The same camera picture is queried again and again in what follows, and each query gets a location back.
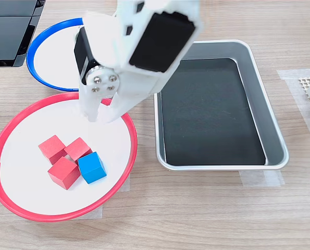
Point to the black glossy device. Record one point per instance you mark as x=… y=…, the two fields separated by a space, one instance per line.
x=6 y=36

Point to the blue cube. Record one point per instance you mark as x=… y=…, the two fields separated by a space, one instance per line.
x=92 y=168

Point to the red cube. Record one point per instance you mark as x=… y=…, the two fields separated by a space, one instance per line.
x=51 y=147
x=77 y=148
x=63 y=173

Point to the black mat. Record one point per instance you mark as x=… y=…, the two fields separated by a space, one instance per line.
x=212 y=117

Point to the red-rimmed white plate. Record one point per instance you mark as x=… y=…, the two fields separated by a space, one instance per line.
x=27 y=182

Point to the blue-rimmed white plate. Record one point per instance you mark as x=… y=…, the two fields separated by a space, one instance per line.
x=53 y=60

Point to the steel tray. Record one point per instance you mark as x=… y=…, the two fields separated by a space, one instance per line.
x=274 y=145

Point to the pale perforated plate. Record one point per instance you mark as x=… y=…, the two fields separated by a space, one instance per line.
x=304 y=83

